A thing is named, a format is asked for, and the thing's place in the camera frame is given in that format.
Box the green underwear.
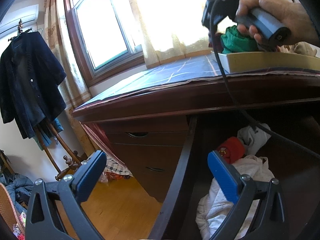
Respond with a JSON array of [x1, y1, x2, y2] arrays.
[[220, 25, 259, 54]]

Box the beige underwear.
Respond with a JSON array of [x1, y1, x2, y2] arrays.
[[278, 42, 317, 57]]

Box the white cream garment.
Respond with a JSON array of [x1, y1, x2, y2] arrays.
[[195, 155, 274, 239]]

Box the small red underwear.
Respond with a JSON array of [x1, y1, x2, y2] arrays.
[[216, 137, 245, 164]]

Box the grey white sock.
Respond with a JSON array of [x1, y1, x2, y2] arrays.
[[237, 126, 271, 155]]

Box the open wooden drawer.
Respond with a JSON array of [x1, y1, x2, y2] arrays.
[[149, 111, 319, 239]]

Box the person's right hand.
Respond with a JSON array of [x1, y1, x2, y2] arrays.
[[236, 0, 319, 47]]

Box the clothes pile on floor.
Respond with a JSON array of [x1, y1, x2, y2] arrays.
[[1, 173, 34, 213]]

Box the yellow shallow tray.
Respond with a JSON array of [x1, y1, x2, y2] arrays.
[[218, 51, 319, 74]]

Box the wooden coat rack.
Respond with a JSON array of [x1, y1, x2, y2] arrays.
[[1, 26, 84, 181]]

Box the plaid cloth on floor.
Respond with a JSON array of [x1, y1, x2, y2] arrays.
[[99, 154, 132, 184]]

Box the blue checked dresser cloth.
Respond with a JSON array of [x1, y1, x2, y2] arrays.
[[74, 55, 319, 114]]

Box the cream lace curtain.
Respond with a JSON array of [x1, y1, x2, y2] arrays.
[[129, 0, 210, 68]]

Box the dark navy hanging jacket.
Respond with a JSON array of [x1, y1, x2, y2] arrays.
[[1, 32, 66, 139]]

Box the white air conditioner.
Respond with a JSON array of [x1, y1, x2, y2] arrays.
[[0, 4, 39, 38]]

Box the black cable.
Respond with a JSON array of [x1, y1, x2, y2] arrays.
[[209, 0, 320, 159]]

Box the window with brown frame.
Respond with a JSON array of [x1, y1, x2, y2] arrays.
[[63, 0, 144, 87]]

